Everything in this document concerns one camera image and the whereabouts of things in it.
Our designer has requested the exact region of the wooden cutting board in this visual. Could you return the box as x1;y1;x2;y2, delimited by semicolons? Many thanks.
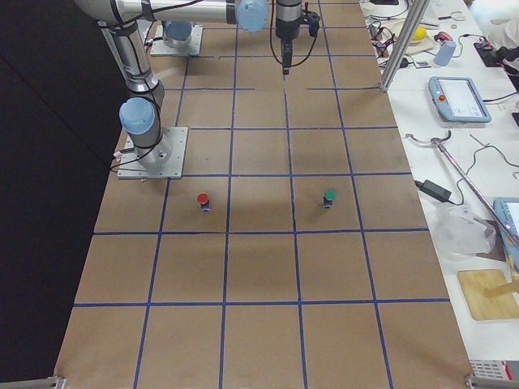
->
457;270;518;321

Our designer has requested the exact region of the blue plastic cup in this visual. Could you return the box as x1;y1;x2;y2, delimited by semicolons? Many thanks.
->
433;41;457;67

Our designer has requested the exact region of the aluminium frame post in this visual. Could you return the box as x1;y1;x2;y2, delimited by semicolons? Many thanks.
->
380;0;430;92

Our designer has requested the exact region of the blue teach pendant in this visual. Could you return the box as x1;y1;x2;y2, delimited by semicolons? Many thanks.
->
493;198;518;238
428;76;491;124

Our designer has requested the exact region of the clear plastic bag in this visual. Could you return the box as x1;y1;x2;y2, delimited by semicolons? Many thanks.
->
426;203;496;263

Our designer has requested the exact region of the metal reacher grabber tool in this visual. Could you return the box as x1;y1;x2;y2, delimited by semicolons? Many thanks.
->
405;130;519;248

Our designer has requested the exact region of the black power adapter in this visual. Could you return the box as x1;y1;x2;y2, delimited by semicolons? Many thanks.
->
414;180;452;203

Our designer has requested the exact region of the green push button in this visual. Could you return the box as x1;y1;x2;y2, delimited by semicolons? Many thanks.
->
323;190;337;209

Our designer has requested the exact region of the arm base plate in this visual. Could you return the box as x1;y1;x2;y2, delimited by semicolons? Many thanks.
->
115;127;188;179
150;24;204;57

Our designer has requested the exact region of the yellow ball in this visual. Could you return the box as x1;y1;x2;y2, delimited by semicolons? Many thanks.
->
412;27;427;42

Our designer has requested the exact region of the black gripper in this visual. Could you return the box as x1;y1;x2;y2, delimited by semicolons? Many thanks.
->
275;17;302;75

